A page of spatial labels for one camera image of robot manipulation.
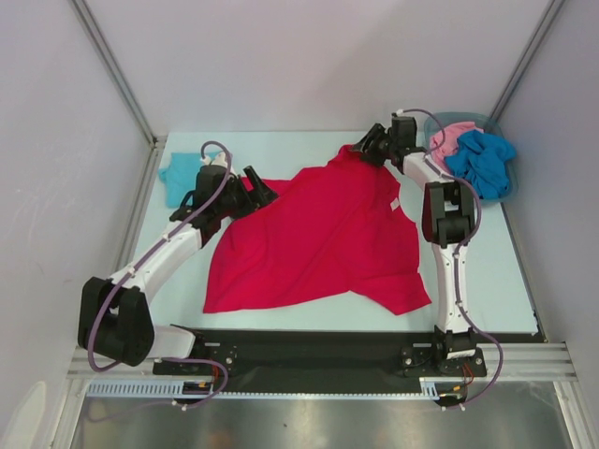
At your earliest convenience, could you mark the light blue cable duct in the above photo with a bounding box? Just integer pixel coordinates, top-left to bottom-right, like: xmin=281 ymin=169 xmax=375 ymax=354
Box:
xmin=87 ymin=378 xmax=463 ymax=400

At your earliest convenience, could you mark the aluminium frame post right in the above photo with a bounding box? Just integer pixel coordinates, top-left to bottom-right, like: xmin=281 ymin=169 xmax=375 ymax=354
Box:
xmin=490 ymin=0 xmax=568 ymax=122

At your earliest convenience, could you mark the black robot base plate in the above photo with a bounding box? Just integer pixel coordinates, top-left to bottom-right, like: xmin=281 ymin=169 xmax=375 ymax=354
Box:
xmin=153 ymin=326 xmax=547 ymax=383

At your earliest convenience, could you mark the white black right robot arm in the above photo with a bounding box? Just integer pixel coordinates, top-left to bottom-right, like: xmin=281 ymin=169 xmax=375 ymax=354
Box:
xmin=351 ymin=109 xmax=482 ymax=375

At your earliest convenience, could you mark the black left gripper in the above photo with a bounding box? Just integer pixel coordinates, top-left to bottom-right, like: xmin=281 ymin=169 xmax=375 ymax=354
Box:
xmin=215 ymin=167 xmax=278 ymax=222

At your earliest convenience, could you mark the dark blue t-shirt in basket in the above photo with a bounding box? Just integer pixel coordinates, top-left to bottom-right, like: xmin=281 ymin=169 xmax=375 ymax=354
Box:
xmin=446 ymin=130 xmax=517 ymax=201

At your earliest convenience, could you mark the aluminium frame rail front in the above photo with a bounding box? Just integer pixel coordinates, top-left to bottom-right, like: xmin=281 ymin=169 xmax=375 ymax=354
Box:
xmin=67 ymin=340 xmax=577 ymax=381

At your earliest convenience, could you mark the aluminium frame post left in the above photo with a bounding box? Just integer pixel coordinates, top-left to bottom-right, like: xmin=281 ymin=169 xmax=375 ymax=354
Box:
xmin=68 ymin=0 xmax=157 ymax=148

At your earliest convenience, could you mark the grey plastic laundry basket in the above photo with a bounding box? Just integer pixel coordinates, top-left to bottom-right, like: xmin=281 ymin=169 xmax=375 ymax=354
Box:
xmin=424 ymin=112 xmax=517 ymax=203

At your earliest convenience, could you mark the red t-shirt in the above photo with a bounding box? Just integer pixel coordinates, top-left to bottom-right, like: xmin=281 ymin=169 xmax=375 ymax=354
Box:
xmin=203 ymin=145 xmax=431 ymax=315

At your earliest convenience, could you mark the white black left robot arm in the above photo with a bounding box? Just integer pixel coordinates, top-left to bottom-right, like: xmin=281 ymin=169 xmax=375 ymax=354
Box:
xmin=78 ymin=165 xmax=278 ymax=374

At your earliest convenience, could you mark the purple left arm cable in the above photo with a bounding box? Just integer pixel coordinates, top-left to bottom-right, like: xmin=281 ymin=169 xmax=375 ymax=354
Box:
xmin=87 ymin=140 xmax=235 ymax=425

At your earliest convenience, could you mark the pink t-shirt in basket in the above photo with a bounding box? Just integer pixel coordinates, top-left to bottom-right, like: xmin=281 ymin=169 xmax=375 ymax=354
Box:
xmin=429 ymin=121 xmax=482 ymax=172

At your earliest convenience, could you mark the aluminium frame post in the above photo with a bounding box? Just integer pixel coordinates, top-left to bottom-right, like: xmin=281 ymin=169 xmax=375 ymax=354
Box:
xmin=490 ymin=0 xmax=568 ymax=122
xmin=68 ymin=0 xmax=157 ymax=148

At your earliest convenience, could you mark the folded light blue t-shirt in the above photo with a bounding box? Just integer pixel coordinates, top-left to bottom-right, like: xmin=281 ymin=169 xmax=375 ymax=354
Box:
xmin=157 ymin=152 xmax=203 ymax=209

